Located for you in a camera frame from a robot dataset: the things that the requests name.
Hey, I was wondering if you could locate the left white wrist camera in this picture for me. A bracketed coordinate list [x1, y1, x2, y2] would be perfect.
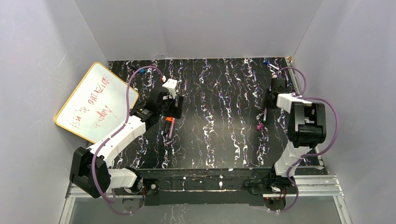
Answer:
[162, 79, 178, 98]

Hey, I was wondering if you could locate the orange black marker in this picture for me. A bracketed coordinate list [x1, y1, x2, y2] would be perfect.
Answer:
[162, 120, 172, 135]

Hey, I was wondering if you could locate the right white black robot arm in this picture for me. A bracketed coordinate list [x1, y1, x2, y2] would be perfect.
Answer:
[264, 75, 326, 191]

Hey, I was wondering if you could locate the blue capped white marker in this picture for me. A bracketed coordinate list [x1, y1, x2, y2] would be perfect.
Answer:
[264, 61, 279, 70]

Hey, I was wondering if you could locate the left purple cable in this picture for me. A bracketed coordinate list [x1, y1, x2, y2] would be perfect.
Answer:
[92, 66, 166, 216]

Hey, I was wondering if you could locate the pink marker pen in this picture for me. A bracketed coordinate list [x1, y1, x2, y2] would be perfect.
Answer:
[168, 118, 175, 138]

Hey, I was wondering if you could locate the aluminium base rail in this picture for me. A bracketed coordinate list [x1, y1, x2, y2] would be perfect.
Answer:
[65, 175, 344, 198]

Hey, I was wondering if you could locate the blue black marker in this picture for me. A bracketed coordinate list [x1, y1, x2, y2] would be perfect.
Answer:
[129, 65, 146, 74]

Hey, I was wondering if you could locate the yellow framed whiteboard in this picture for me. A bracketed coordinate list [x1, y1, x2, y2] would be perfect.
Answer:
[55, 63, 139, 143]

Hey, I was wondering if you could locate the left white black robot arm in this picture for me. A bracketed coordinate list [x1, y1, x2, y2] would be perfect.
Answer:
[70, 88, 184, 198]

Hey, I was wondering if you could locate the green white marker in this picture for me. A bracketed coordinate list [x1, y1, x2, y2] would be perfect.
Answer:
[262, 108, 268, 123]

